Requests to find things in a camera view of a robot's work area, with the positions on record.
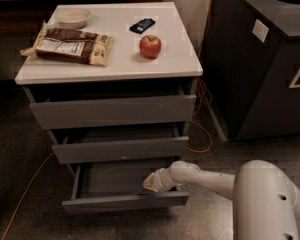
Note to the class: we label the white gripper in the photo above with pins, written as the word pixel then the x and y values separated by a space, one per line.
pixel 161 179

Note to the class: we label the grey bottom drawer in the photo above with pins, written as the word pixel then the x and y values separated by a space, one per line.
pixel 118 186

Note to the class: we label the grey drawer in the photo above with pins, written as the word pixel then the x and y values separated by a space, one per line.
pixel 118 143
pixel 118 186
pixel 170 106

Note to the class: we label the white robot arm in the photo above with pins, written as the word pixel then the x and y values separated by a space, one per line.
pixel 266 203

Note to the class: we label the grey drawer cabinet white top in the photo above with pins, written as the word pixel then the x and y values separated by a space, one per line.
pixel 127 73

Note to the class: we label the grey middle drawer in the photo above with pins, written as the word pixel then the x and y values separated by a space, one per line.
pixel 118 143

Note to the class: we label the grey top drawer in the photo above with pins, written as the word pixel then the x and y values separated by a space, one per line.
pixel 170 106

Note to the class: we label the brown chip bag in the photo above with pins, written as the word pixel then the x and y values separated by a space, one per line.
pixel 70 45

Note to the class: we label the red apple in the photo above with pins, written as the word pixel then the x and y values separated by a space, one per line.
pixel 150 46

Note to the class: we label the blue snack packet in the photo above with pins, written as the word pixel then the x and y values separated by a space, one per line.
pixel 141 26

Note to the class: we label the dark grey trash bin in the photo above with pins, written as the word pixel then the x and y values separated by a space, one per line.
pixel 251 62

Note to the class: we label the white bowl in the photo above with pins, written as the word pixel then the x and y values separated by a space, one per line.
pixel 72 18

